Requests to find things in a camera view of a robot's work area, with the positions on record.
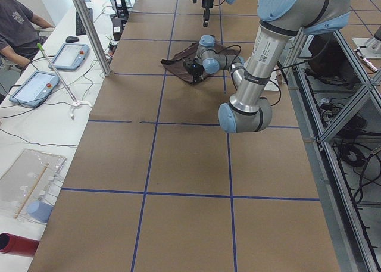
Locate blue plastic cup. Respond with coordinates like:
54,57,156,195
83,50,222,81
27,201,53,223

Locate blue teach pendant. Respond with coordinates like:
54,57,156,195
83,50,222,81
8,71,60,108
52,43,89,71

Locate black power adapter box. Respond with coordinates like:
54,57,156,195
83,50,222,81
111,17,123,41

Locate seated person grey shirt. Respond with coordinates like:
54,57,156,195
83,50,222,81
1,0,53,68

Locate aluminium frame post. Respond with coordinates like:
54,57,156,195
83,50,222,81
72,0,111,77

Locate white camera mast base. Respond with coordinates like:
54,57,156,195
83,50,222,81
252,0,283,92

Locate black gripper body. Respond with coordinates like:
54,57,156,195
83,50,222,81
183,59,204,78
192,0,216,10

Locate near blue teach pendant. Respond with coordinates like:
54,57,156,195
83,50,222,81
8,71,60,108

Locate black keyboard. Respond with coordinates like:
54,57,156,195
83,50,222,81
75,8,93,36

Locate wooden stick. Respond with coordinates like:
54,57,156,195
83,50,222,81
13,163,49,219

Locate clear plastic bag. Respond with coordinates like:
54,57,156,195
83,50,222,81
1,149,67,224

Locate red cylinder tube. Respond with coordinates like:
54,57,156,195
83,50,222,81
1,233,39,257

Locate dark brown t-shirt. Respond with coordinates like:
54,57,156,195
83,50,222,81
161,35,243,85

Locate metal reacher stick green tip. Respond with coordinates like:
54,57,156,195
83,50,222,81
37,43,92,120

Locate far blue teach pendant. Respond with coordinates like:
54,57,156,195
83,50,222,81
52,43,89,71

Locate black computer mouse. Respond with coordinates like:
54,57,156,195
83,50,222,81
65,36,79,43

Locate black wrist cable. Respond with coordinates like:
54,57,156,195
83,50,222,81
220,44,310,108

